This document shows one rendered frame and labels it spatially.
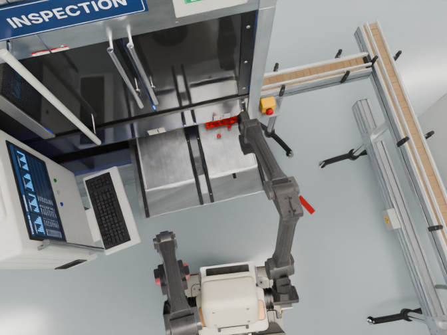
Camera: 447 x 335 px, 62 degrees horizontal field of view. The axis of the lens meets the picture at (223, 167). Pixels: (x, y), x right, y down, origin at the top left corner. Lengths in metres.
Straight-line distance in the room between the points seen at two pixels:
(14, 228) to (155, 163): 0.84
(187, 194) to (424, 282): 1.44
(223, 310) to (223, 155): 0.88
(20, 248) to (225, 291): 0.72
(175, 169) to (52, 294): 1.49
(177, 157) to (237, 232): 1.00
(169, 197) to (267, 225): 1.06
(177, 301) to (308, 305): 1.73
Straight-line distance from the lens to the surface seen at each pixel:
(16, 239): 1.44
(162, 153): 2.03
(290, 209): 1.26
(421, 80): 3.53
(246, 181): 1.96
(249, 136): 1.50
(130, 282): 2.89
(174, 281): 1.30
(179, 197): 1.96
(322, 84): 2.20
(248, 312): 1.45
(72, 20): 1.16
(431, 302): 2.53
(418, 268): 2.49
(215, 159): 1.99
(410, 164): 2.15
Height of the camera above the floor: 2.79
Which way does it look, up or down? 75 degrees down
